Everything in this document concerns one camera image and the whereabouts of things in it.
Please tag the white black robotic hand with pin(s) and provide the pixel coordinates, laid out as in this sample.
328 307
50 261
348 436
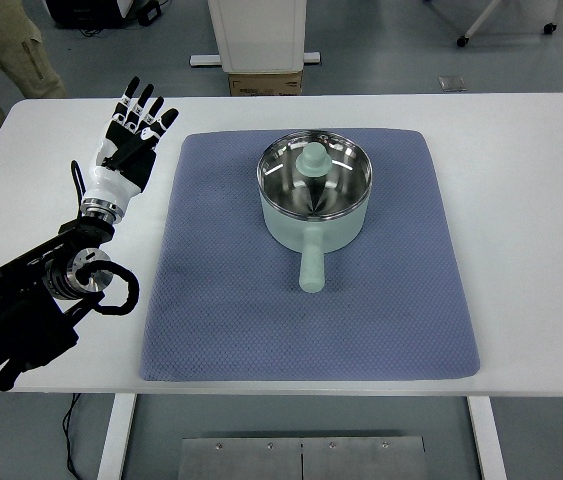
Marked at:
123 164

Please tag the green pot with handle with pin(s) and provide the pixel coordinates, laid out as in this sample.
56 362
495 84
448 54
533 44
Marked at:
314 188

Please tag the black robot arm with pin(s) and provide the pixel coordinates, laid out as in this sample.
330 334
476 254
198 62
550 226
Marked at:
39 305

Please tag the cardboard box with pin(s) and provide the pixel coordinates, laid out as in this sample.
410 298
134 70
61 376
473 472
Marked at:
265 84

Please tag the black equipment case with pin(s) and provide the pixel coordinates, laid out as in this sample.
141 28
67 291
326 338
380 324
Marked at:
104 14

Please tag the person in khaki trousers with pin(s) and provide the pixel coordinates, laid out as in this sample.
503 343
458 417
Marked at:
23 57

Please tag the blue quilted mat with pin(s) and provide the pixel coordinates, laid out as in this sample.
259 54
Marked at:
226 303

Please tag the left white table leg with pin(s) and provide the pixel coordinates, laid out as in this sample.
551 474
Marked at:
117 437

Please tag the white table leg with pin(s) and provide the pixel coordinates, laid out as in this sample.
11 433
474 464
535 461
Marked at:
117 437
486 438

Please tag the grey floor outlet cover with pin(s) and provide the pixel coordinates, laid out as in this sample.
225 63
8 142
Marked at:
452 83

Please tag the metal floor plate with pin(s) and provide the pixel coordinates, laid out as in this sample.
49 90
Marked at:
304 458

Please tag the right white table leg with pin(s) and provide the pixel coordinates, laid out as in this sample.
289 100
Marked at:
486 438

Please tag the white pedestal stand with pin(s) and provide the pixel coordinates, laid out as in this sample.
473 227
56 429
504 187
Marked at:
258 37

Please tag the white wheeled cart frame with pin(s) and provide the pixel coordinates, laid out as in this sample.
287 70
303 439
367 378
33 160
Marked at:
479 22

